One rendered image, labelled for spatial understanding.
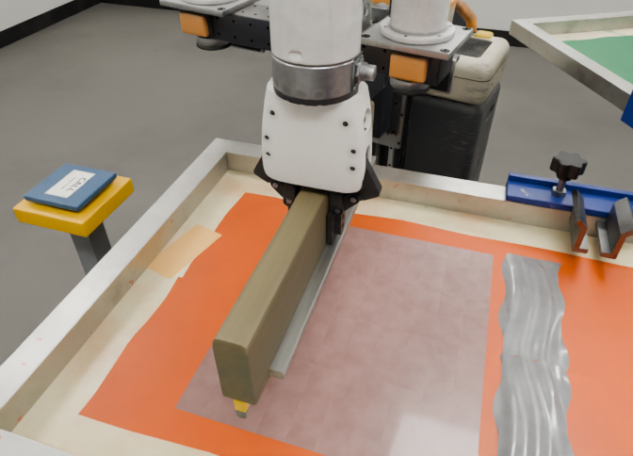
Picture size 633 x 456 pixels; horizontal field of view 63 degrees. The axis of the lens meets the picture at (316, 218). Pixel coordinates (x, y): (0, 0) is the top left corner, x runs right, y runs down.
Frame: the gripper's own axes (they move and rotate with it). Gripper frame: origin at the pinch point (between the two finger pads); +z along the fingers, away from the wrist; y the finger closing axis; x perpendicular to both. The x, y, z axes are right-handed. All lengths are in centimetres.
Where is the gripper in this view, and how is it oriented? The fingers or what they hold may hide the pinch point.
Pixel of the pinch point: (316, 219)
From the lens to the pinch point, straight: 55.0
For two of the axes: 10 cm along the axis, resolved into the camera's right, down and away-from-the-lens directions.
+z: 0.0, 7.8, 6.3
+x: -3.1, 6.0, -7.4
